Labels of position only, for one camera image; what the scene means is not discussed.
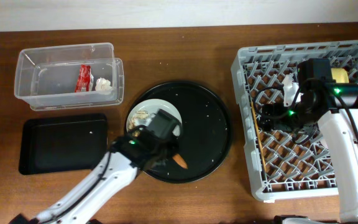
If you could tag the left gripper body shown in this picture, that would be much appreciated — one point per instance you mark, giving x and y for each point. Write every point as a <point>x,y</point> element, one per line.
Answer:
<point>169,152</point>

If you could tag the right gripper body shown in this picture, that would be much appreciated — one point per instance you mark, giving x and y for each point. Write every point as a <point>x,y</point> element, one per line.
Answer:
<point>287,117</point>

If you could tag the orange carrot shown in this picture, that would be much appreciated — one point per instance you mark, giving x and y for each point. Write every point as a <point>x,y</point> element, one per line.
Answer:
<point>180,161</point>

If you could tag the grey plate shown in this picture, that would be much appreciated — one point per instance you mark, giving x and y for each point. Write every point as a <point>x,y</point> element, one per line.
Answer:
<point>152,106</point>

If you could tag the yellow bowl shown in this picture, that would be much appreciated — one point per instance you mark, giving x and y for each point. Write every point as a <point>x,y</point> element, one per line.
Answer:
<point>340,75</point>

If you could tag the white napkin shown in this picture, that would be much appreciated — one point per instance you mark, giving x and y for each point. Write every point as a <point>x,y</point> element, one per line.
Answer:
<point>103,86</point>

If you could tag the red ketchup packet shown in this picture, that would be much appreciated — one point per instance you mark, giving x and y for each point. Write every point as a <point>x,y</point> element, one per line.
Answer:
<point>85,79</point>

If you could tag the pink cup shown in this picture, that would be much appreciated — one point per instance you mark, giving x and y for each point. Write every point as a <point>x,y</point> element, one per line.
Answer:
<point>323,143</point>

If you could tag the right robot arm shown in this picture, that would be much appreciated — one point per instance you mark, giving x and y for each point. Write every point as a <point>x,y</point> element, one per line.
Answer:
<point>333,108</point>

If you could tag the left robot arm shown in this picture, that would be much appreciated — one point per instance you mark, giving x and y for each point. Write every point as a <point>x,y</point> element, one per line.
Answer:
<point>126,157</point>

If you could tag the grey dishwasher rack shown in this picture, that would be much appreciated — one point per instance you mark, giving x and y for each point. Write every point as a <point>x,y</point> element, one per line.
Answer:
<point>292,171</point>

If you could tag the peanut shells pile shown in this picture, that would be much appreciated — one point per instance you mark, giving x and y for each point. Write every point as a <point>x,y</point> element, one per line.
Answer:
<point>140,117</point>

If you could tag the round black tray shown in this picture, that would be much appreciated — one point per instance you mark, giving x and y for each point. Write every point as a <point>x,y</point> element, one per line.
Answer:
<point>207,130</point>

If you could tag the black rectangular tray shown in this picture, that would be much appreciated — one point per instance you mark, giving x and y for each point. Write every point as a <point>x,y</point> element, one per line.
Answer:
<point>63,143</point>

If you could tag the clear plastic bin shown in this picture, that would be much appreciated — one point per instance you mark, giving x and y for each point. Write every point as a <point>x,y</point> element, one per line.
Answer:
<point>46,77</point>

